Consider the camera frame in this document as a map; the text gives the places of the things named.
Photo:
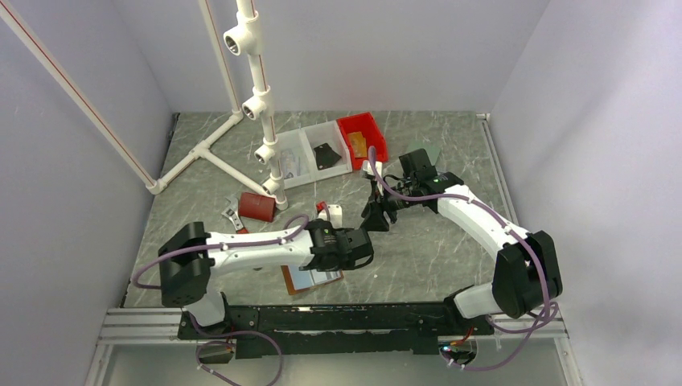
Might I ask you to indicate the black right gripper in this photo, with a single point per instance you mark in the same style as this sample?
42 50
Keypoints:
373 213

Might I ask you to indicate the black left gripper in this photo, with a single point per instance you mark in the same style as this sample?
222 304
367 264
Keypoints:
347 265

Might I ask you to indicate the brown leather card holder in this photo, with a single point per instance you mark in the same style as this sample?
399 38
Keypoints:
299 281

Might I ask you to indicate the black card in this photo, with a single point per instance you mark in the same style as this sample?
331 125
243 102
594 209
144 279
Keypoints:
325 156

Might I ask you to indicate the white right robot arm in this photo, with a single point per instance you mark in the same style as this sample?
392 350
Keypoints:
526 273

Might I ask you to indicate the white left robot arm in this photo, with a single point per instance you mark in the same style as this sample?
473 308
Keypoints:
193 257

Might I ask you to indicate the orange card in bin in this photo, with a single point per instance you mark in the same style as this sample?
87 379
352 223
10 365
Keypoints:
358 144

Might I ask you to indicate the dark red card holder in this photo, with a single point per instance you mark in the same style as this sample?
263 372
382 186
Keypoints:
257 207

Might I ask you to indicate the green card holder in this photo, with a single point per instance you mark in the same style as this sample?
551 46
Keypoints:
432 150

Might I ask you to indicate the red plastic bin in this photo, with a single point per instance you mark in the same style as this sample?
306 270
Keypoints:
366 124

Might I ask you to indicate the clear left plastic bin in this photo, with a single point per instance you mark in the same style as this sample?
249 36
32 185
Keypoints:
296 139

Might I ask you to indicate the clear plastic bin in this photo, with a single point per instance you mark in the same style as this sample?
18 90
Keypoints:
296 139
328 132

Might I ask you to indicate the clear middle plastic bin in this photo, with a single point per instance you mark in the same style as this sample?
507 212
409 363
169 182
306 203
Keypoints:
328 132

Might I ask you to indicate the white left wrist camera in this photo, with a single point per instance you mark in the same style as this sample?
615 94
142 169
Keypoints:
332 213

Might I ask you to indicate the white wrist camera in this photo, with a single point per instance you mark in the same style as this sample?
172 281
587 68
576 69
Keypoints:
332 213
369 170

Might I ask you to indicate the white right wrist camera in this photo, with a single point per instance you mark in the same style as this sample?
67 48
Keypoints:
369 170

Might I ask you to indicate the adjustable wrench red handle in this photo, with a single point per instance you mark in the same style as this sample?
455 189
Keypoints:
231 212

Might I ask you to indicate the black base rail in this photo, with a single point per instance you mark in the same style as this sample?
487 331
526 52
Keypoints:
418 327

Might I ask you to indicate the white pvc pipe frame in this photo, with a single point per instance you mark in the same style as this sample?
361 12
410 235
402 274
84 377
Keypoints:
35 46

